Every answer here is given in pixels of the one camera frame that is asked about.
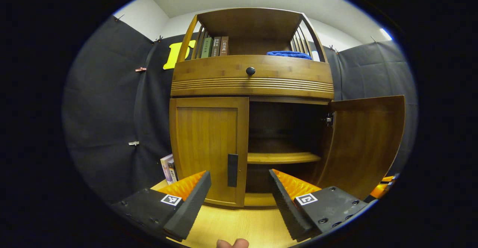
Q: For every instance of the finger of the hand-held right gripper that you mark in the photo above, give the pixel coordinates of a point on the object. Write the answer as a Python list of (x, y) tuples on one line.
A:
[(379, 191), (387, 179)]

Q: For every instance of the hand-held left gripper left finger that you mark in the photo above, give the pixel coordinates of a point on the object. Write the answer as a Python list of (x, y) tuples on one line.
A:
[(190, 210)]

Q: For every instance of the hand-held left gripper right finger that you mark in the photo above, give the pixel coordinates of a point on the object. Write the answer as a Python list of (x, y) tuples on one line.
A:
[(285, 210)]

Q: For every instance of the wooden double-door shoe cabinet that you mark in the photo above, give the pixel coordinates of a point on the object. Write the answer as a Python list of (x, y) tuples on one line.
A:
[(250, 24)]

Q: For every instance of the metal door hinge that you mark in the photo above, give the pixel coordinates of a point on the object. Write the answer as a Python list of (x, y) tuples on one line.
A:
[(329, 120)]

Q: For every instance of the grey and white book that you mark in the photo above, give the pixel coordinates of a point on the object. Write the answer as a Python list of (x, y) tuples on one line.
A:
[(173, 171)]

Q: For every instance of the pink and white book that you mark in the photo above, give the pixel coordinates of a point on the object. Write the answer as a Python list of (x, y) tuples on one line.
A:
[(165, 167)]

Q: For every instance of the wooden inner shelf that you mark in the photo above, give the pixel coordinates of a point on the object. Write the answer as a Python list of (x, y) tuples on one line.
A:
[(283, 158)]

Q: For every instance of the white clip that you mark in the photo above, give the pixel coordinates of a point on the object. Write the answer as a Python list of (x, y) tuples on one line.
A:
[(133, 143)]

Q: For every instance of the black clip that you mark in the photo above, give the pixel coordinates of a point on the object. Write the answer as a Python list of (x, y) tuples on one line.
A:
[(118, 17), (158, 39), (332, 49), (373, 39)]

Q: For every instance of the round black drawer knob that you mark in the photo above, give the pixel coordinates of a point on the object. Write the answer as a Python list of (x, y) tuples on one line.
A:
[(250, 71)]

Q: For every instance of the wooden drawer with ribbed front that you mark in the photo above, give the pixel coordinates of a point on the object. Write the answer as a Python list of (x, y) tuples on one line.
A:
[(216, 68)]

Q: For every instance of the red clip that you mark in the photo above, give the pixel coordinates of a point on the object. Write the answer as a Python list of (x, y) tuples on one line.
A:
[(140, 69)]

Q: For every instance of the blue towel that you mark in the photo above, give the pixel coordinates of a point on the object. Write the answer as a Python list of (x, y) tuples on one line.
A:
[(289, 55)]

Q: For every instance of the green book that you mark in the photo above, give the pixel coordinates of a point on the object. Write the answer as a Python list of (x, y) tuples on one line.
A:
[(207, 47)]

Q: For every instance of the brown book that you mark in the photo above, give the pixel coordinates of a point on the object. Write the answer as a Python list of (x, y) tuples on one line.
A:
[(224, 46)]

